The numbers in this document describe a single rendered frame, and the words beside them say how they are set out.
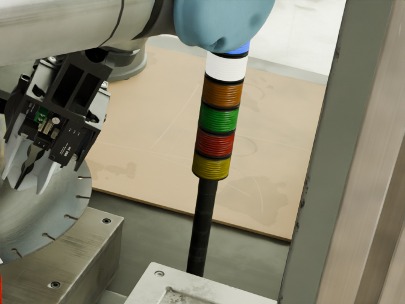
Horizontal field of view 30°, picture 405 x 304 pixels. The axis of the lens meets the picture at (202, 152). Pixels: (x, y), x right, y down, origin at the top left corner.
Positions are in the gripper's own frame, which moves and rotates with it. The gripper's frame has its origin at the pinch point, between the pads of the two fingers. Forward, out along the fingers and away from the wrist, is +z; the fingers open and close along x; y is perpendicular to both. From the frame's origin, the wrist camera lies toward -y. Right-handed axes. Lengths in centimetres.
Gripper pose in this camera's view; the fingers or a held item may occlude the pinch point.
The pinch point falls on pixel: (22, 174)
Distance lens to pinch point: 78.8
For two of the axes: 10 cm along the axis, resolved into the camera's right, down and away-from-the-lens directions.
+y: -0.3, 5.7, -8.2
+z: -4.9, 7.0, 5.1
